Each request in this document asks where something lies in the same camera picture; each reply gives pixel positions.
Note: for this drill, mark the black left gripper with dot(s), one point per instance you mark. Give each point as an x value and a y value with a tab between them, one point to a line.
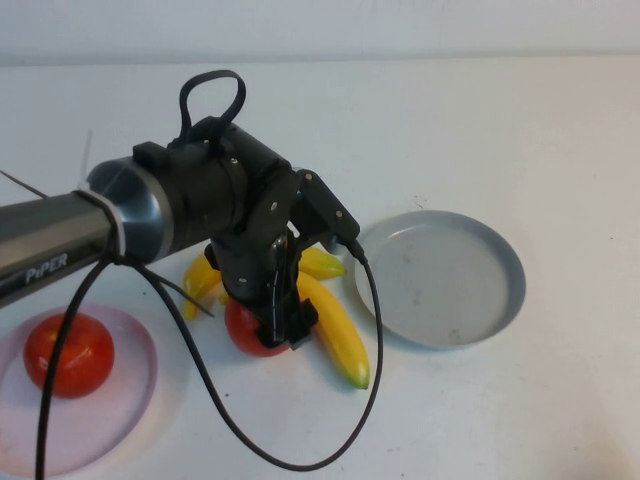
245	270

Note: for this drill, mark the red apple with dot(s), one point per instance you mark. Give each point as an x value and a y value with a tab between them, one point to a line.
242	335
80	360

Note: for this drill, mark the yellow banana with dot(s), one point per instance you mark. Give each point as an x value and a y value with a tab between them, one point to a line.
345	345
197	285

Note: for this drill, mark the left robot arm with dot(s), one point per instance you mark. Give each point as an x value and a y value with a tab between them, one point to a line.
60	235

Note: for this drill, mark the grey-blue round plate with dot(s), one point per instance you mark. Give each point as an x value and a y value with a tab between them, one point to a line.
440	285

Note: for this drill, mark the pink round plate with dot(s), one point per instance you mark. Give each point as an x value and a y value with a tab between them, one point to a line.
100	425

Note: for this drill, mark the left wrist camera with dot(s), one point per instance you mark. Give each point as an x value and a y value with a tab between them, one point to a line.
330	205

